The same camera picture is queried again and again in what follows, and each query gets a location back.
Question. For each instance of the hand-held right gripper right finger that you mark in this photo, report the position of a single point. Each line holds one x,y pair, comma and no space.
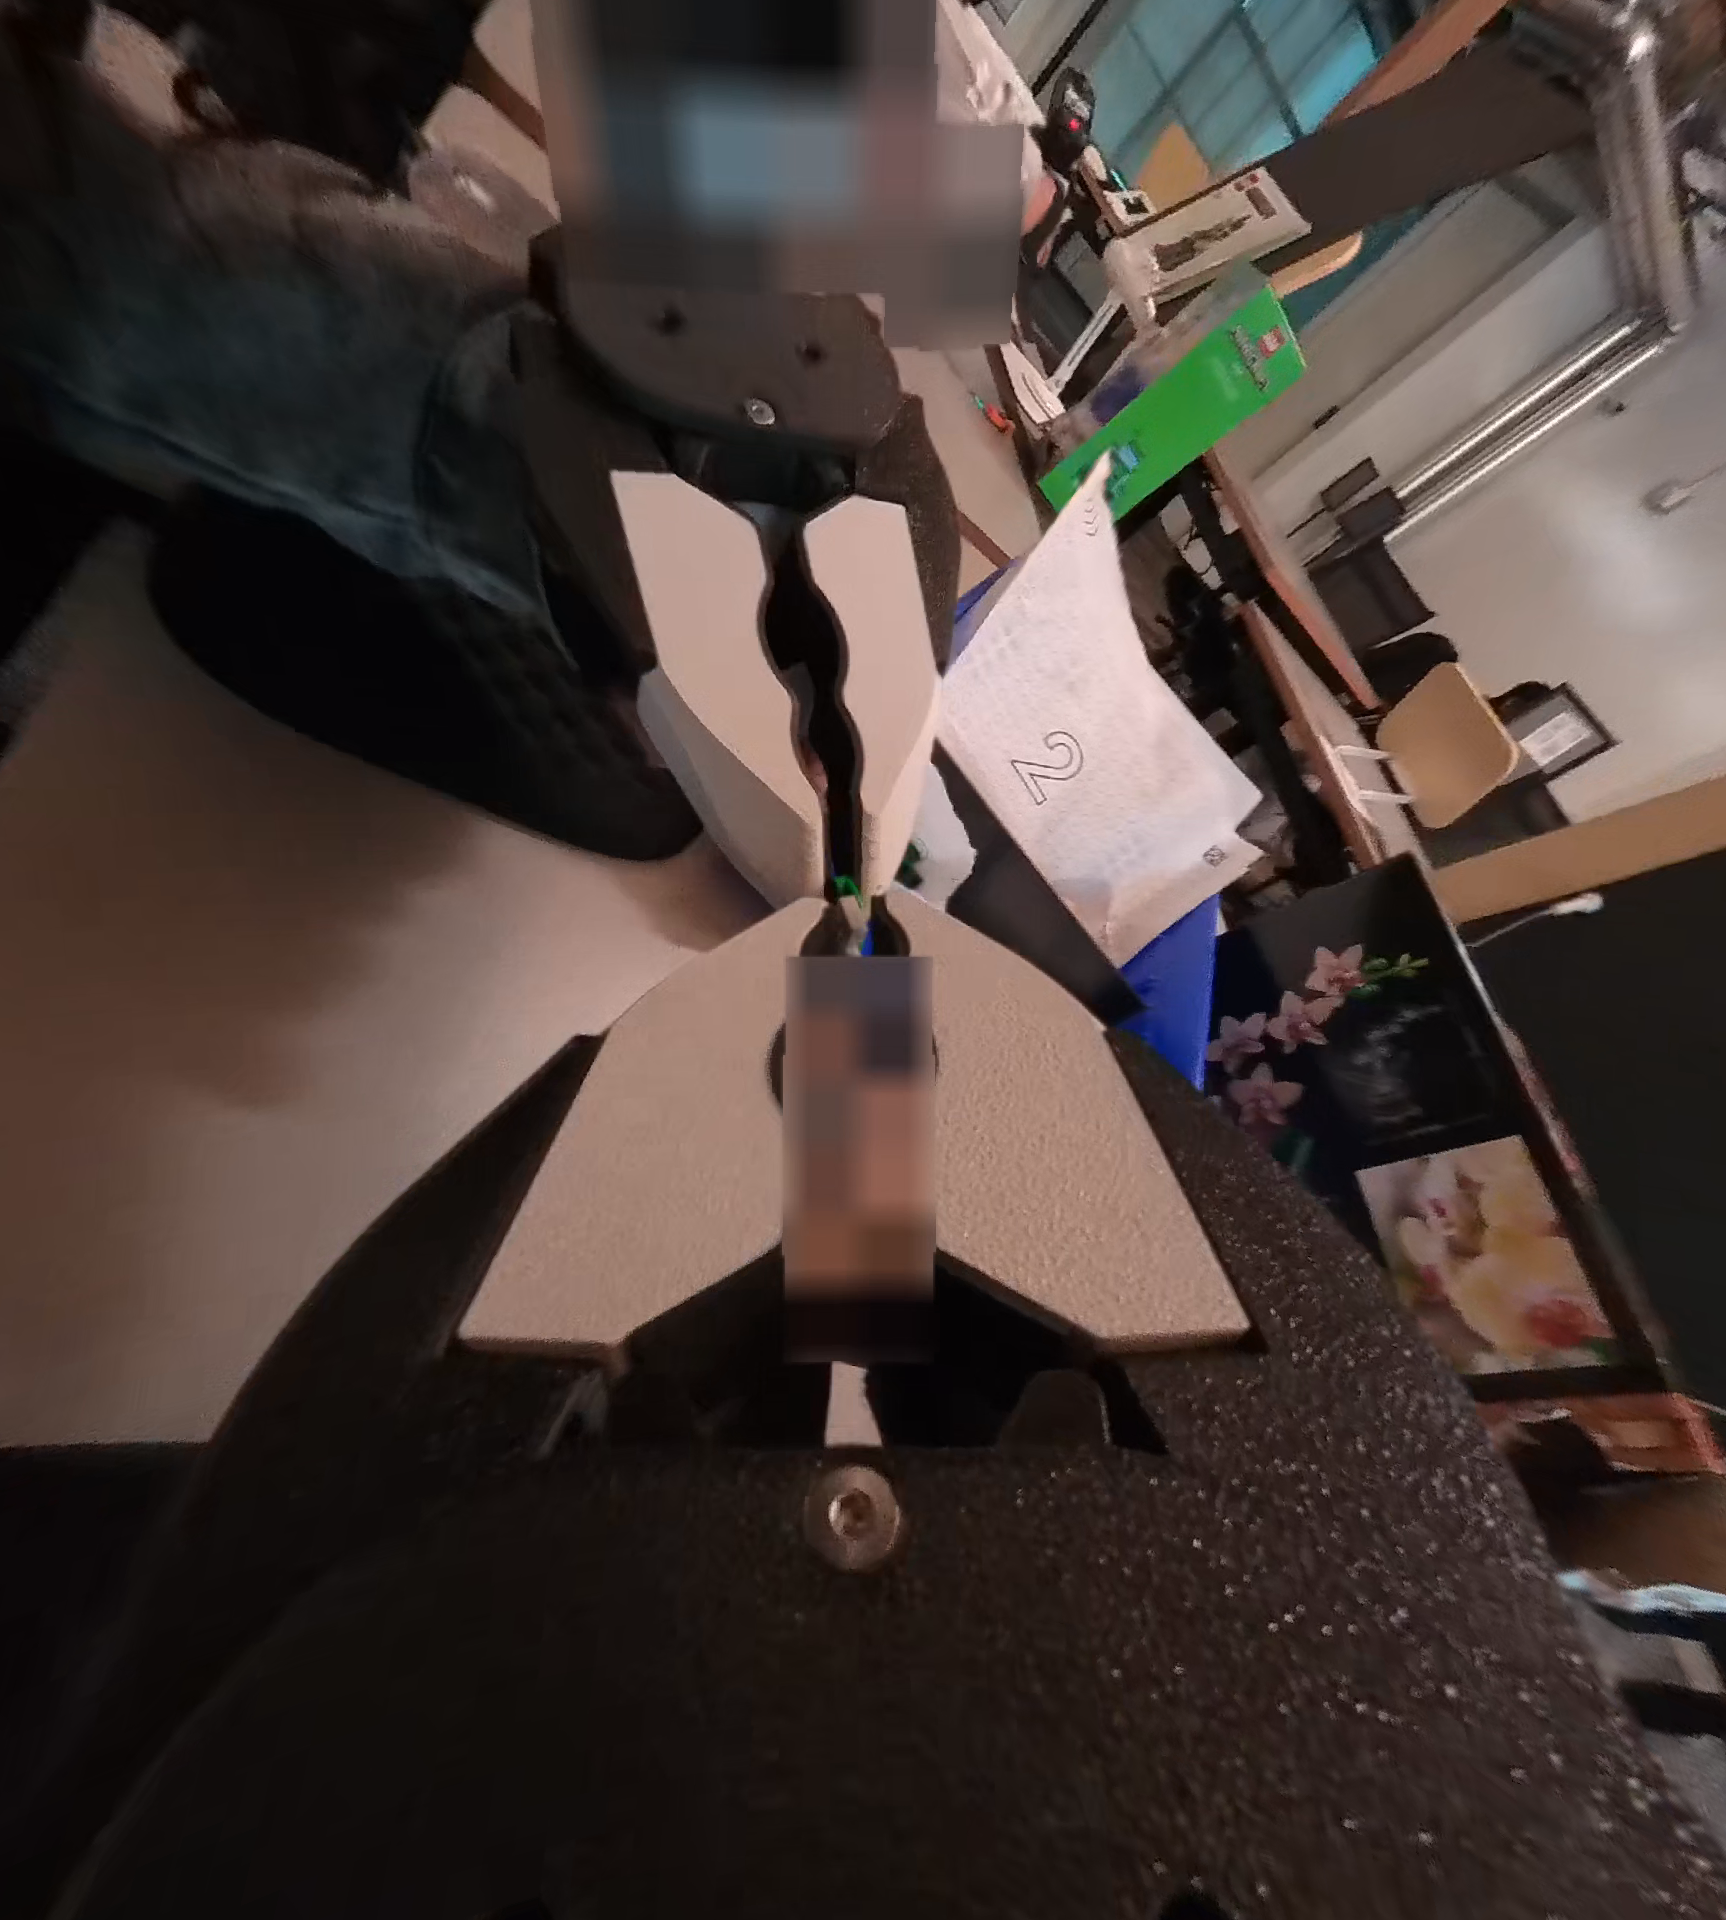
1072,1170

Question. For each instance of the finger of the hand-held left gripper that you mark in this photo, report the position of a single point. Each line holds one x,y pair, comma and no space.
886,645
698,631

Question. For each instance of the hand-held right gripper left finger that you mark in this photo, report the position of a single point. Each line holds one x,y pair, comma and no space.
639,1170

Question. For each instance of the blue plastic bin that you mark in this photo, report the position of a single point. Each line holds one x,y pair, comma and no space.
1179,991

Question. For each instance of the green lego stem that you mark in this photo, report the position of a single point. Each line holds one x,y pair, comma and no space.
849,892

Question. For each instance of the orchid lego set box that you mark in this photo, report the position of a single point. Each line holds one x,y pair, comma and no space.
1402,1051

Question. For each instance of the white lego set box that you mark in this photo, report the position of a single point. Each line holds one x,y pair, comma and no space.
1208,225

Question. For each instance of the large white paper bag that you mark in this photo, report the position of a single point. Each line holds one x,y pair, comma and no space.
1102,720

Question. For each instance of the wooden edged office table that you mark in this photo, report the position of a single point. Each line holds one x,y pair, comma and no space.
1328,750
1276,570

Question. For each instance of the green board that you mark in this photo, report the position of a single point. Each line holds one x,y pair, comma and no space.
1192,391

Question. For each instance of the black office chair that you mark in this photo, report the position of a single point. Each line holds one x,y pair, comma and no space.
1380,601

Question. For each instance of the wooden chair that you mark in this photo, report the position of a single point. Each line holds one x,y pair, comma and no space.
1449,734

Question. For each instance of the black partition panel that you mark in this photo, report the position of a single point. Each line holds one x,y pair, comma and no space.
1703,1125

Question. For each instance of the black camera with red light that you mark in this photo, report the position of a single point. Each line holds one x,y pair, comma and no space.
1072,121

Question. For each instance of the silver air duct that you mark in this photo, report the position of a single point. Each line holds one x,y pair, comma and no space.
1642,181

